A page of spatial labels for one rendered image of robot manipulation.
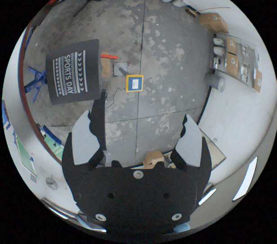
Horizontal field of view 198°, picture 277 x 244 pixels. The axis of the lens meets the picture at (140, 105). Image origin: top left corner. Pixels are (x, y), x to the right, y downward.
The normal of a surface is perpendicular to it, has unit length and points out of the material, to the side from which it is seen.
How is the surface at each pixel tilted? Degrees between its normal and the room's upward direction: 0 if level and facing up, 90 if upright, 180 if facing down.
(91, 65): 0
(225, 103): 90
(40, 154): 58
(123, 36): 0
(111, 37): 0
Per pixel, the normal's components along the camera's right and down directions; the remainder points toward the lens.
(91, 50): 0.31, 0.48
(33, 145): 0.97, 0.17
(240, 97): -0.95, 0.10
